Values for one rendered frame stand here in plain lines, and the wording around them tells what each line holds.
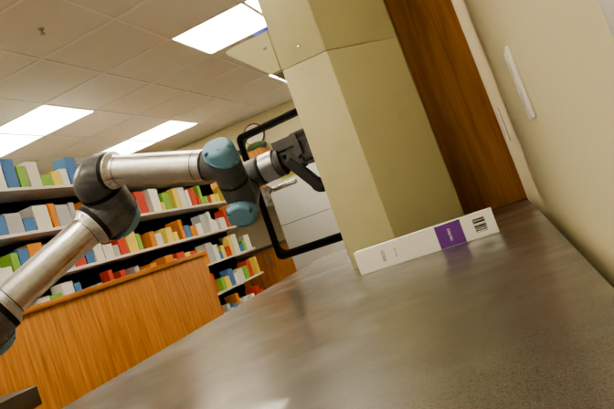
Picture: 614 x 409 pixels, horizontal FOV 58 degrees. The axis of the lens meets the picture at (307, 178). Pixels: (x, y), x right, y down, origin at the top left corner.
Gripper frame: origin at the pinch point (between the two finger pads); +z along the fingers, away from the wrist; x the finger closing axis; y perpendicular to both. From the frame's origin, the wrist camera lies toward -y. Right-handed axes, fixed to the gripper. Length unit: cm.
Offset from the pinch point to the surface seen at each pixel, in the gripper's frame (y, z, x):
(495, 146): -13.3, 30.1, 23.1
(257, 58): 24.2, -11.1, -14.0
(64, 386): -47, -203, 92
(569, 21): -9, 36, -88
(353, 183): -10.3, -0.6, -13.9
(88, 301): -11, -202, 125
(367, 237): -22.5, -2.0, -13.9
